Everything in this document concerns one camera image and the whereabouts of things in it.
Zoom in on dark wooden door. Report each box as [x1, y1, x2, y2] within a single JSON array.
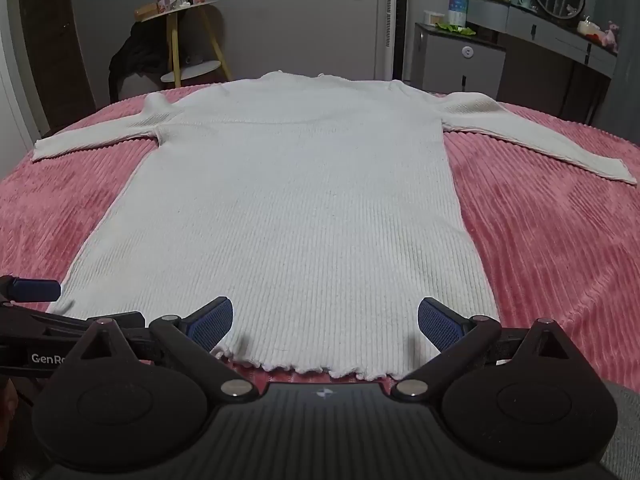
[[17, 0, 89, 131]]

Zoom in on pink ribbed blanket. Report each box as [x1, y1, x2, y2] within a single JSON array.
[[0, 85, 640, 396]]

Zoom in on white tower fan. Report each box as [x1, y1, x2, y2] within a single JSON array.
[[374, 0, 411, 84]]

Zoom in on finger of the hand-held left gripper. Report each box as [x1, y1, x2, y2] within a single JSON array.
[[0, 274, 62, 304]]

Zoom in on grey curtain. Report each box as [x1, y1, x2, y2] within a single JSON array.
[[613, 0, 640, 147]]

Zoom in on blue and white tissue pack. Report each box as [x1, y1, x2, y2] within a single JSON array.
[[447, 0, 470, 29]]

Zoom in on green leaf-shaped tray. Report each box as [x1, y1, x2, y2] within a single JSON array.
[[435, 22, 477, 37]]

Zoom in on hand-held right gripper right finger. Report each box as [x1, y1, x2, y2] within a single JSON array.
[[394, 297, 576, 404]]

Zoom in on yellow-legged round side table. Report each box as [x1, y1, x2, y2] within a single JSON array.
[[134, 0, 233, 89]]

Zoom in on black clothes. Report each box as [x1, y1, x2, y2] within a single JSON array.
[[108, 22, 176, 103]]

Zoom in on white ribbed knit sweater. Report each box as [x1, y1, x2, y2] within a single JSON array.
[[32, 70, 638, 382]]

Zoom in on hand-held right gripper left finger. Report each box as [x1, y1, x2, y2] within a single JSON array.
[[75, 296, 256, 404]]

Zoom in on grey vanity desk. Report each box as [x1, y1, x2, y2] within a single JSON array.
[[467, 0, 619, 127]]

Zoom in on grey drawer cabinet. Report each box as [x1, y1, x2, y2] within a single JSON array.
[[412, 22, 507, 102]]

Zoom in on grey cloth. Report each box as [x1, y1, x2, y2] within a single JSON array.
[[600, 380, 640, 480]]

